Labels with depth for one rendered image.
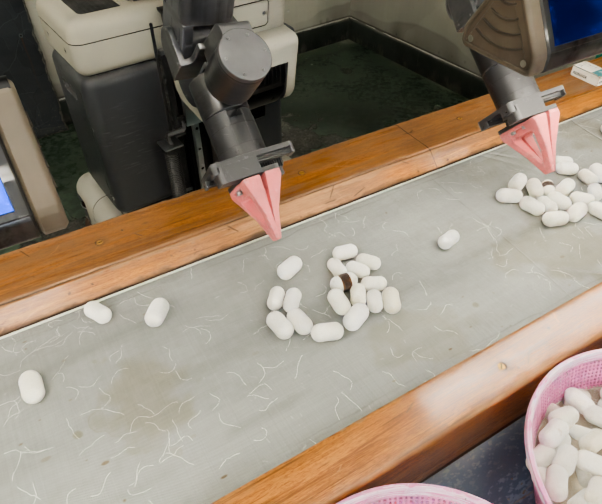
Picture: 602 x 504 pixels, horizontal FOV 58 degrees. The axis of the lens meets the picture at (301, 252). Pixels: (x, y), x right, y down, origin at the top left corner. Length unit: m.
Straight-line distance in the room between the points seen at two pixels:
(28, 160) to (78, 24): 1.02
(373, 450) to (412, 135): 0.55
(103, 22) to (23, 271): 0.72
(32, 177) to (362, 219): 0.54
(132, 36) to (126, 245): 0.71
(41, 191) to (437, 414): 0.40
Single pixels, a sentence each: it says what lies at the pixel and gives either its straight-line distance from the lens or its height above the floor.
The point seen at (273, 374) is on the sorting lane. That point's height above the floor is 0.74.
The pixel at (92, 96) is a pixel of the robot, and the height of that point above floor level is 0.65.
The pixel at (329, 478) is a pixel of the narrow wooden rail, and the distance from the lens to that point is 0.51.
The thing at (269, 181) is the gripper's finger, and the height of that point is 0.88.
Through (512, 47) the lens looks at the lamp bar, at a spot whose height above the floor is 1.06.
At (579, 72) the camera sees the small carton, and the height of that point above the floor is 0.78.
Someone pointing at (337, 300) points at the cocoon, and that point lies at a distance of 0.63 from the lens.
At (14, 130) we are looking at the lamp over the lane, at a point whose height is 1.09.
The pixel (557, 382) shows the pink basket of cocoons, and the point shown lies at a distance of 0.63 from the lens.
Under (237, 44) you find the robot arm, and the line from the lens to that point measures 0.59.
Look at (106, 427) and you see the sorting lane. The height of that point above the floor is 0.74.
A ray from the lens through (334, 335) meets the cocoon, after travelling 0.61.
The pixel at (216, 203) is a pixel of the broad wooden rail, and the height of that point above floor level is 0.76.
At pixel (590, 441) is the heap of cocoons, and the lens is 0.62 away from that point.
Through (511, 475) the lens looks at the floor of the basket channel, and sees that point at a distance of 0.65.
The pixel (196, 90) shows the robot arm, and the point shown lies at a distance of 0.65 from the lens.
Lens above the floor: 1.23
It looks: 43 degrees down
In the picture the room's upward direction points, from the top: straight up
